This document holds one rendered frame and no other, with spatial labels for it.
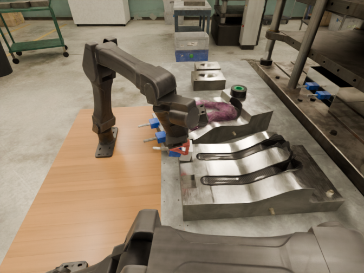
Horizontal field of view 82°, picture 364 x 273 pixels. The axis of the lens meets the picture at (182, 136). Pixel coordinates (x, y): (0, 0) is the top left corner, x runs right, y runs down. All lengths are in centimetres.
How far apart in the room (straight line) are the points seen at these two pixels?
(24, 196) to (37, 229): 132
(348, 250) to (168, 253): 19
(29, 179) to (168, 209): 168
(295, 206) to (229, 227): 21
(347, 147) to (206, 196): 76
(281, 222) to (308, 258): 50
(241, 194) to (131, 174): 41
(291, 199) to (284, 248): 46
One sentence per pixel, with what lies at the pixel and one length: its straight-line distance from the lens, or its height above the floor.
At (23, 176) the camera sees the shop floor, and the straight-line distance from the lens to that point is 230.
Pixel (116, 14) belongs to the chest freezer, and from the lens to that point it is 712.
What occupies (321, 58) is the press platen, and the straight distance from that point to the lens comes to 143.
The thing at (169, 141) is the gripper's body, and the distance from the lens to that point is 62.
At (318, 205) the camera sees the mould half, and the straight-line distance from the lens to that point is 80.
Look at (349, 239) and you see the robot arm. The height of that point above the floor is 119.
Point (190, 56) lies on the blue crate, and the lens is 413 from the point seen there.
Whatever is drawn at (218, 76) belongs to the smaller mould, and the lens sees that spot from 141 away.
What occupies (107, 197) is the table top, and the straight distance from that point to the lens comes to 80.
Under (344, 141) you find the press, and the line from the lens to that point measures 123.
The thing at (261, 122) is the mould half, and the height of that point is 86.
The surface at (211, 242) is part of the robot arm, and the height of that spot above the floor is 118.
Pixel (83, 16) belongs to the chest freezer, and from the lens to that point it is 743.
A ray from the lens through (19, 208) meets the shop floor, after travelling 207.
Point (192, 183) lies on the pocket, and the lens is 71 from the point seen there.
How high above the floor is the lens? 142
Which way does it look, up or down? 39 degrees down
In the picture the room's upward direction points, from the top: straight up
